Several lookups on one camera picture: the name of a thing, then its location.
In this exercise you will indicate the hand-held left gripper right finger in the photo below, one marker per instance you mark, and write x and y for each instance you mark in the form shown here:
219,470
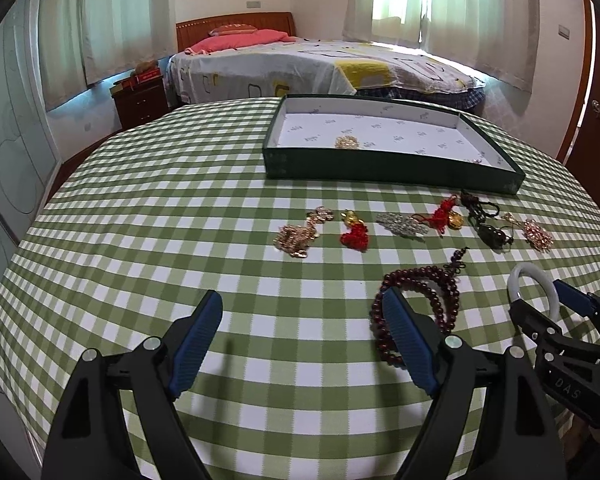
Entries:
410,345

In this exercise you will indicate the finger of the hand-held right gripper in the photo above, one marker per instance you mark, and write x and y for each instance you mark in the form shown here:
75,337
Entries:
572,297
530,322

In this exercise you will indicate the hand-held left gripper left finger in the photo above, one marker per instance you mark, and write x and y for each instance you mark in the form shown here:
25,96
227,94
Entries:
195,345

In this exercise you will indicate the white jade bangle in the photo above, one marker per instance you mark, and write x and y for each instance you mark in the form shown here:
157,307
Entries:
547,285

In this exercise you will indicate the pink rhinestone brooch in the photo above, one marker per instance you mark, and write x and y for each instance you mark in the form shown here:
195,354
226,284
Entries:
536,232

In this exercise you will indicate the silver rhinestone brooch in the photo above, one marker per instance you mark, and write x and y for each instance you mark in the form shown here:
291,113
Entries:
402,224

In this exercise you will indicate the red knot charm gold pendant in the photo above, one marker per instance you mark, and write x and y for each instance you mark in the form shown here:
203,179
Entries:
441,217

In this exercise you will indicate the green cardboard tray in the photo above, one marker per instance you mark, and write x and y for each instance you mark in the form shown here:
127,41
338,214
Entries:
370,135

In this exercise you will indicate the green checked tablecloth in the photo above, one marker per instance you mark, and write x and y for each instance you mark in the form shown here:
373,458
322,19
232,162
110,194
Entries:
180,240

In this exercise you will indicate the small gold brooch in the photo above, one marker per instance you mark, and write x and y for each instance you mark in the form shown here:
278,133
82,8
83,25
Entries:
347,142

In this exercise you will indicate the blue plaid bed sheet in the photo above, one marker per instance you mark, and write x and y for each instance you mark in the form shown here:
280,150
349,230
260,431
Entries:
430,97

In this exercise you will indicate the wooden nightstand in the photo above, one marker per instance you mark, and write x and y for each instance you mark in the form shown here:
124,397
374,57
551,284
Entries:
140,102

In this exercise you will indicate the frosted glass wardrobe door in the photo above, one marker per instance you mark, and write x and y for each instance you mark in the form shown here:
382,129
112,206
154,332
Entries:
10,150

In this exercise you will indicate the red box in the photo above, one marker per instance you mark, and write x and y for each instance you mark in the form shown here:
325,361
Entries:
147,78

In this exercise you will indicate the bed with patterned cover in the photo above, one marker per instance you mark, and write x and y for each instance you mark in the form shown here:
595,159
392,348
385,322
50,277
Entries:
290,65

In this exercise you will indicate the pale green curtain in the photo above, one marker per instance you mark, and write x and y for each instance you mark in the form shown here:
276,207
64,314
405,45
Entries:
110,15
480,15

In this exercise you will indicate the pink blanket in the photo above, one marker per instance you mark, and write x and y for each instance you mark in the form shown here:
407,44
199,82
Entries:
245,39

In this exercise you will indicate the wooden bed headboard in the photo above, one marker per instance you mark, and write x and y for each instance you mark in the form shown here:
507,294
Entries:
200,32

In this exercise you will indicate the white wall switch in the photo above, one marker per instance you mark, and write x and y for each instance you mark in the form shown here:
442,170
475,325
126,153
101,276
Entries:
563,31

